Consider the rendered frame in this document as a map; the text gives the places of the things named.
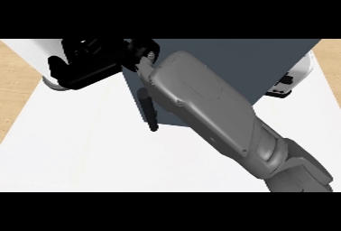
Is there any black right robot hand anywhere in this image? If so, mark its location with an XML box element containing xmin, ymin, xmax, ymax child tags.
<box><xmin>47</xmin><ymin>39</ymin><xmax>160</xmax><ymax>91</ymax></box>

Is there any dark grey cabinet door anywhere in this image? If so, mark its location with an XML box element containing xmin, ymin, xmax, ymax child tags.
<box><xmin>120</xmin><ymin>39</ymin><xmax>320</xmax><ymax>129</ymax></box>

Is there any white cylindrical container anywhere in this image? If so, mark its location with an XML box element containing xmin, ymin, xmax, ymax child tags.
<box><xmin>0</xmin><ymin>39</ymin><xmax>73</xmax><ymax>91</ymax></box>

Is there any white appliance with black parts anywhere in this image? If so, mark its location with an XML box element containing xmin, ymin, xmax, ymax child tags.
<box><xmin>264</xmin><ymin>51</ymin><xmax>315</xmax><ymax>99</ymax></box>

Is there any black door handle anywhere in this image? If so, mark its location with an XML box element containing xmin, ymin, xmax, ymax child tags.
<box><xmin>138</xmin><ymin>87</ymin><xmax>159</xmax><ymax>133</ymax></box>

